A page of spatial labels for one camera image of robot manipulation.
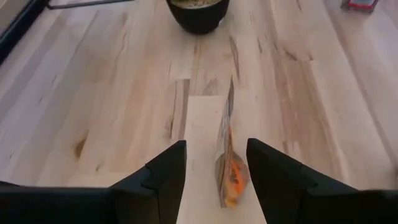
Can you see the red-lid spice jar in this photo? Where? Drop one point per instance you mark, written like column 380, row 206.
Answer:
column 360, row 4

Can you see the potted succulent plant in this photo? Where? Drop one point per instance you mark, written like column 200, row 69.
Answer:
column 199, row 17

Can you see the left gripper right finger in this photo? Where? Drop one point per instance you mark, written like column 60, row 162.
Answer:
column 280, row 193

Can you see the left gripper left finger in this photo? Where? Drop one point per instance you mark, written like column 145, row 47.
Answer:
column 164, row 186

